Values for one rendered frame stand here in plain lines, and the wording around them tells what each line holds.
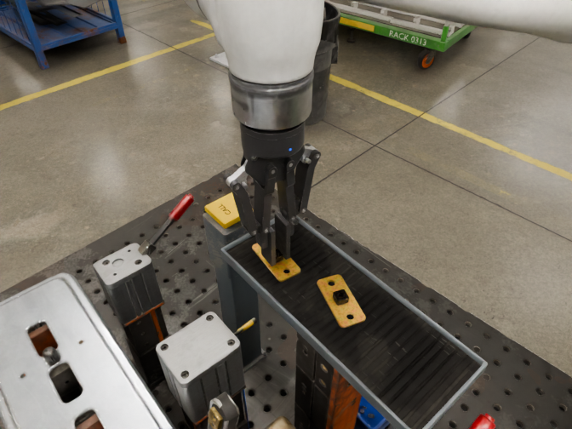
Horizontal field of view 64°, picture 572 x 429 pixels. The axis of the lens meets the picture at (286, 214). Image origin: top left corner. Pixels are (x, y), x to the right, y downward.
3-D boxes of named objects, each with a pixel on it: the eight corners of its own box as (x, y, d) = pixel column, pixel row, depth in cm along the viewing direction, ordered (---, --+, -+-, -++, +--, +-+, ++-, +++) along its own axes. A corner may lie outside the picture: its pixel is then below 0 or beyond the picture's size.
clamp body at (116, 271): (128, 367, 106) (81, 261, 82) (170, 340, 112) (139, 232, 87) (147, 397, 101) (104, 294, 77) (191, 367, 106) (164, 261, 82)
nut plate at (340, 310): (315, 282, 66) (316, 276, 65) (340, 274, 67) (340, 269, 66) (340, 328, 60) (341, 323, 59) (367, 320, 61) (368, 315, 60)
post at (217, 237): (222, 352, 109) (198, 214, 79) (248, 334, 112) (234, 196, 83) (241, 375, 105) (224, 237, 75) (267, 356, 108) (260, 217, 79)
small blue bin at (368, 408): (328, 411, 98) (332, 391, 92) (360, 383, 103) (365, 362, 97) (367, 452, 92) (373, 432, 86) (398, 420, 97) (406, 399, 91)
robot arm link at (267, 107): (213, 60, 50) (218, 110, 54) (255, 94, 44) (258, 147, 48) (283, 42, 53) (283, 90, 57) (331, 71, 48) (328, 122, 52)
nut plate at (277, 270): (250, 247, 71) (250, 242, 70) (271, 237, 72) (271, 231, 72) (280, 283, 66) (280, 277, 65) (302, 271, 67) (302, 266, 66)
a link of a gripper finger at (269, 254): (275, 231, 63) (271, 232, 62) (276, 265, 67) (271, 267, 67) (264, 218, 64) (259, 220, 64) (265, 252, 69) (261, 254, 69)
